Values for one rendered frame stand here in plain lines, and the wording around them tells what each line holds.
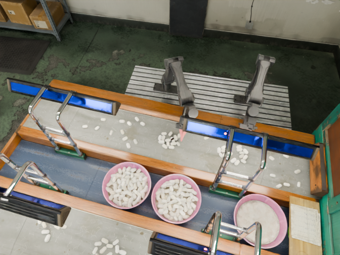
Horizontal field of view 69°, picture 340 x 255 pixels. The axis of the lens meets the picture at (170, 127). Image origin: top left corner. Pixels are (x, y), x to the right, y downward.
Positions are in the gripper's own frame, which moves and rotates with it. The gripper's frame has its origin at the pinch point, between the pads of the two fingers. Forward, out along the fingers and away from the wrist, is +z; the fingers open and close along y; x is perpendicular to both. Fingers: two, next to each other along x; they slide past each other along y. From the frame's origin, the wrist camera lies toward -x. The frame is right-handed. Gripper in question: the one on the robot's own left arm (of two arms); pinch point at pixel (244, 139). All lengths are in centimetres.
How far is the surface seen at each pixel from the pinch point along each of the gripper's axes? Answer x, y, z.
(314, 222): -21, 40, 31
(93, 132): -4, -91, 16
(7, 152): -18, -138, 37
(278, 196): -13.6, 22.0, 24.3
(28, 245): -48, -95, 69
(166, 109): 12, -51, -7
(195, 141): 2.9, -28.0, 8.4
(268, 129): 13.7, 14.9, -8.3
